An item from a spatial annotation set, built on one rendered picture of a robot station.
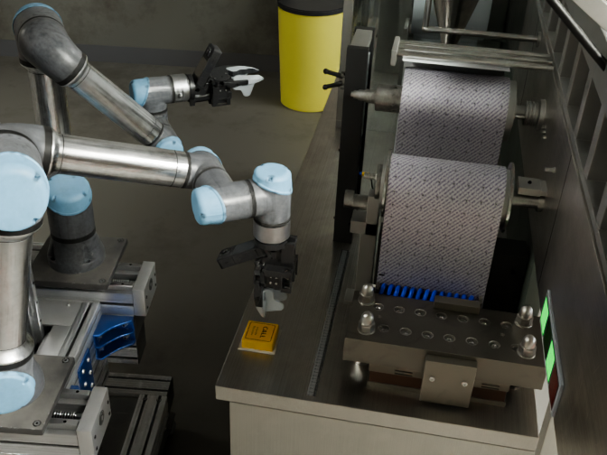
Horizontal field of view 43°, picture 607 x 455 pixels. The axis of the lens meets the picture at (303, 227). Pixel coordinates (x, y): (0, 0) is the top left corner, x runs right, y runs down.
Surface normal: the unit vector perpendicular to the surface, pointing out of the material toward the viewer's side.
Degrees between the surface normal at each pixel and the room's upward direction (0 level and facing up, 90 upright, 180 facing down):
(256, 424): 90
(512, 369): 90
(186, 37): 90
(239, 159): 0
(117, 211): 0
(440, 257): 90
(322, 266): 0
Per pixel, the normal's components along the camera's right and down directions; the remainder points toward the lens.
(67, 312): 0.04, -0.84
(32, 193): 0.36, 0.40
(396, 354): -0.18, 0.53
